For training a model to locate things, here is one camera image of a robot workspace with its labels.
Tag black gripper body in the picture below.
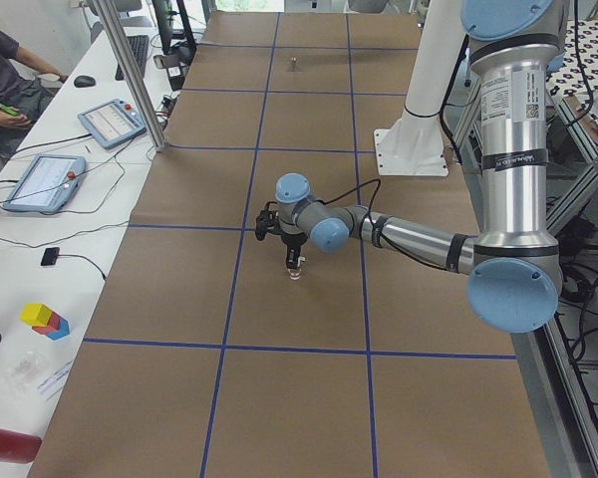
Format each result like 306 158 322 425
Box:
281 232 307 249

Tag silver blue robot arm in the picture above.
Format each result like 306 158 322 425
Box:
255 1 569 334

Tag brown paper table mat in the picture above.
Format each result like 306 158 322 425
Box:
27 11 554 478

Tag far teach pendant tablet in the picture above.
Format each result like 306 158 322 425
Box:
77 99 146 149

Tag teach pendant tablet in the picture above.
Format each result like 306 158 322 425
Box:
77 99 146 149
2 154 87 213

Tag small black box device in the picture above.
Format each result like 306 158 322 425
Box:
40 247 60 267

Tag black keyboard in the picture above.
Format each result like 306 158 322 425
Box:
127 35 150 78

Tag near teach pendant tablet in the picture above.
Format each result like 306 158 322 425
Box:
2 154 87 213

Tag yellow red blue block stack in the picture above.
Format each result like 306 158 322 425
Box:
20 303 70 341

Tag black computer mouse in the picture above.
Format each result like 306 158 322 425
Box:
73 75 97 89

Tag clear plastic bag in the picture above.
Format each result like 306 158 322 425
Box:
4 351 48 398

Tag seated person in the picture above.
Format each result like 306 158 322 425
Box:
0 30 68 159

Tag red cylinder bottle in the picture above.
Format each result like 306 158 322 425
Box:
0 428 42 464

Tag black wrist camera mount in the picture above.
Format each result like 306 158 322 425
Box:
254 201 281 241

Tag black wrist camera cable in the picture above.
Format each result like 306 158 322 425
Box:
323 178 383 220

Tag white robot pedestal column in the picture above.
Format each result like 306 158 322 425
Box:
374 0 465 177

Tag aluminium frame post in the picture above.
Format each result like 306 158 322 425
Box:
93 0 166 152

